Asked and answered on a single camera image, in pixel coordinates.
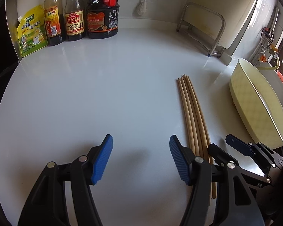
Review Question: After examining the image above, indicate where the wooden chopstick seven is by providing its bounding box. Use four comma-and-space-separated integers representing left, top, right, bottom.
182, 74, 214, 200

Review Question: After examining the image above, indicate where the wooden chopstick five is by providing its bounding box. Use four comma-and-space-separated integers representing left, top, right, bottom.
177, 78, 196, 154

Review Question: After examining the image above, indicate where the wooden chopstick six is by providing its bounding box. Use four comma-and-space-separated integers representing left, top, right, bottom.
181, 76, 200, 156

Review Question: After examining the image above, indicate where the cream oval basin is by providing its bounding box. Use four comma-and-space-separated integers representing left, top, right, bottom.
229, 58, 283, 150

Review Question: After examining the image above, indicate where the pink soap dish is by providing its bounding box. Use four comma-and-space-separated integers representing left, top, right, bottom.
277, 70, 283, 83

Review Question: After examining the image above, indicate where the gas valve with regulator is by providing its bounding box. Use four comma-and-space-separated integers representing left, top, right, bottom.
258, 27, 279, 63

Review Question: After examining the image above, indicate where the white cutting board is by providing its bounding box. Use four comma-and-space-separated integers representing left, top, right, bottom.
189, 0, 256, 48

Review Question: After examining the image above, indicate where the white hanging brush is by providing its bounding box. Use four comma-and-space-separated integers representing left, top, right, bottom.
135, 0, 147, 16

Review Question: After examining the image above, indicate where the yellow green seasoning pouch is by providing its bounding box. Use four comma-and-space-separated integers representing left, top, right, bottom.
17, 5, 48, 57

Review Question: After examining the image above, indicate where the yellow cap vinegar bottle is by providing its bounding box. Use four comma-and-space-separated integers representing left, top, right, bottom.
43, 0, 66, 46

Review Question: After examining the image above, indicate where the clear soy sauce bottle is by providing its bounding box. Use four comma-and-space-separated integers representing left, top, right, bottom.
64, 0, 85, 41

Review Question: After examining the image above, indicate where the large red cap soy jug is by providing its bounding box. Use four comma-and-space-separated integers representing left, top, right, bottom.
86, 0, 119, 39

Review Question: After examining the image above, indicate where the yellow gas hose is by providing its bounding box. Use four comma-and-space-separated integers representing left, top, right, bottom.
257, 56, 281, 70

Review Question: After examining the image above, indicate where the metal rack frame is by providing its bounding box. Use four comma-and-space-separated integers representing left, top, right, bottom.
176, 2, 226, 57

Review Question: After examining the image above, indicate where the black cable loop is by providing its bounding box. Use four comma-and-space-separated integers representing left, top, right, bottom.
260, 27, 274, 49

